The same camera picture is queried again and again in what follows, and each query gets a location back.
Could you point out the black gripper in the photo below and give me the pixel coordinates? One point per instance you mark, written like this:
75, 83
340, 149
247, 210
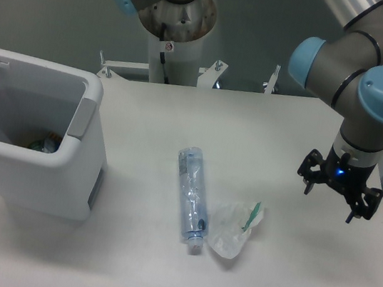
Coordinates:
347, 180

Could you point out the clear plastic wrapper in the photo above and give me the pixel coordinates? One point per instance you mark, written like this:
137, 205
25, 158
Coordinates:
231, 225

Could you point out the crushed clear plastic bottle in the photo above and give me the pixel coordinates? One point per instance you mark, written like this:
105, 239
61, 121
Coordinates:
192, 195

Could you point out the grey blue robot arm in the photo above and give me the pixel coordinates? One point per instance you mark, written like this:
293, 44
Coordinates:
347, 75

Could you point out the trash inside can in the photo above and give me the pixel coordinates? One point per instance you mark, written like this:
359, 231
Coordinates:
49, 144

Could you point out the white trash can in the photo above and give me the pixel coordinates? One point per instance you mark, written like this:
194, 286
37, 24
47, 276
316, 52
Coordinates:
38, 97

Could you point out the white mounting bracket frame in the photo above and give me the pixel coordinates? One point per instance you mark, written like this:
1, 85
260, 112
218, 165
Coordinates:
207, 78

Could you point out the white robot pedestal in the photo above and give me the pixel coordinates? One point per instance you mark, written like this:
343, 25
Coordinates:
176, 34

